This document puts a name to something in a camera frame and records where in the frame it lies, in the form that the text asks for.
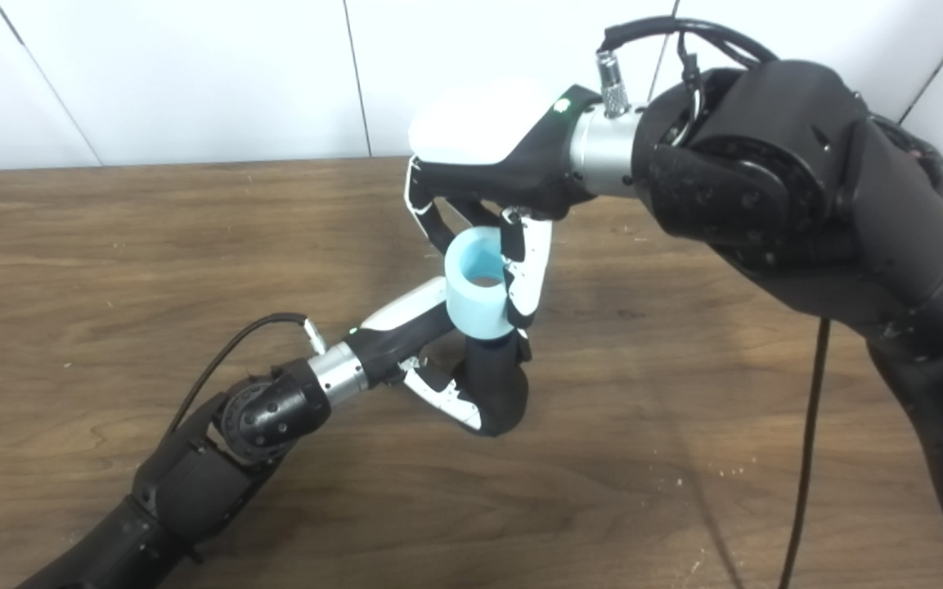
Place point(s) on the light blue cylinder cup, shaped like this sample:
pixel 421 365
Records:
pixel 475 315

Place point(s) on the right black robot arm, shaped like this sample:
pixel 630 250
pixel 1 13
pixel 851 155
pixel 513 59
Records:
pixel 806 180

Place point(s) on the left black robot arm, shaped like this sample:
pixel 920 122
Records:
pixel 193 483

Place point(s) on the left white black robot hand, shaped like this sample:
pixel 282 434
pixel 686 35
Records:
pixel 401 335

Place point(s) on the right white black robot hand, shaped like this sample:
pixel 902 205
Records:
pixel 520 164

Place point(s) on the black flared nozzle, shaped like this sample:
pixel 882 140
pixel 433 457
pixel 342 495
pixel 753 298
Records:
pixel 500 393

